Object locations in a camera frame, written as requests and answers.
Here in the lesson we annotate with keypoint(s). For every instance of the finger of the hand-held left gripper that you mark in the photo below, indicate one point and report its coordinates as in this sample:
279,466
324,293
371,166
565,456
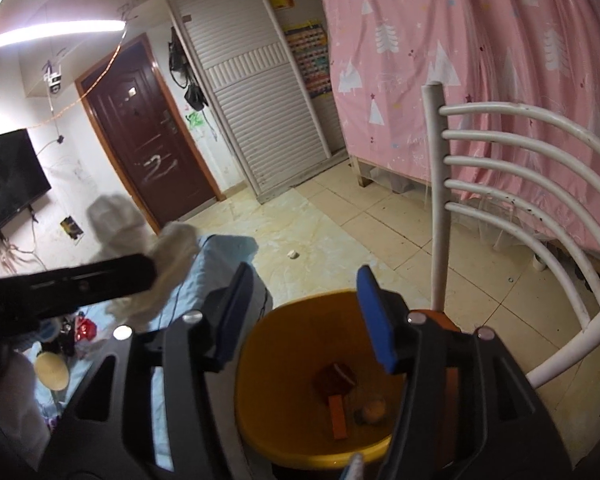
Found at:
80,282

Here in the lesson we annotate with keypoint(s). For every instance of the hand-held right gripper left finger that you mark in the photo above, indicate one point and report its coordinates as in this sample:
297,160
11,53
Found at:
234,320

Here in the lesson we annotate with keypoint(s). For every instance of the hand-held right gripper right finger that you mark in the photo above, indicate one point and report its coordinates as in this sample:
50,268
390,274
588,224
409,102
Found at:
376,325

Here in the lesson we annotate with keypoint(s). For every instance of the yellow plastic bin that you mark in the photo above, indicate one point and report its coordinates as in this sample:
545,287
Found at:
280,360

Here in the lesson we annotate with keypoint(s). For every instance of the white tissue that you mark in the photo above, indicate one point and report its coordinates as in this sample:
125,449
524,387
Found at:
172,255

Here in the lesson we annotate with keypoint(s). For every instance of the red shiny packet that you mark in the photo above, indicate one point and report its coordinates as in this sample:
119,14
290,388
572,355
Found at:
86,332

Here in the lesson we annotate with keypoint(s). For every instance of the round tan lid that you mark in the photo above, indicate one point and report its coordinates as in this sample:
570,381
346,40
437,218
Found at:
52,371

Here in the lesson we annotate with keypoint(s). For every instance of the round brown object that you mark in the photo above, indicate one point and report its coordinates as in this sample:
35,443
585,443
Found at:
372,410

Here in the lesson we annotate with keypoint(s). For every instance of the small white scrap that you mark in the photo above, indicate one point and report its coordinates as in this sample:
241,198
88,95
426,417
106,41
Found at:
293,254

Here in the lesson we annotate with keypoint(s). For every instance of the white metal chair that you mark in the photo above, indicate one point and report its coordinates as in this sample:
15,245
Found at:
437,185

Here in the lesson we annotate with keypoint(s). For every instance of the dark brown door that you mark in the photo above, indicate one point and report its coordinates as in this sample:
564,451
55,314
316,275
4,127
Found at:
145,130

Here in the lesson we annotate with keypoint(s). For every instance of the white shutter wardrobe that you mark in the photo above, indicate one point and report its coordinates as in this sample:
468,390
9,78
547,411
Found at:
260,100

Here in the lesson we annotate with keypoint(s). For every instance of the ceiling tube light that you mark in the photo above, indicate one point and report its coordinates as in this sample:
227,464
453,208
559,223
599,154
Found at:
55,34

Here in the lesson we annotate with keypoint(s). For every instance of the pink printed curtain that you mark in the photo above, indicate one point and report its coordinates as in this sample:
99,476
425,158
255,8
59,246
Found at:
480,60

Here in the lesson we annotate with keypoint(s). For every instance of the open wall socket box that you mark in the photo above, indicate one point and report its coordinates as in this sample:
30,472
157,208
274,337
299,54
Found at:
71,228

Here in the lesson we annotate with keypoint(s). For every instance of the wall-mounted black television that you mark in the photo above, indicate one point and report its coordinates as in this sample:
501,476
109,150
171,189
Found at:
15,180

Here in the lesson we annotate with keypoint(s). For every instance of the wooden bed frame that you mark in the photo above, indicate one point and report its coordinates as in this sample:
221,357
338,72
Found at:
365,172

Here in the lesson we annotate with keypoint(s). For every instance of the white security camera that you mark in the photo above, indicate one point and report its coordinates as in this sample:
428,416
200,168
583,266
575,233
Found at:
53,79

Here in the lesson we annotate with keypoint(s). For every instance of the colourful grid wall poster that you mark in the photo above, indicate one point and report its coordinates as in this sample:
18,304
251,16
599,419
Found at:
310,60

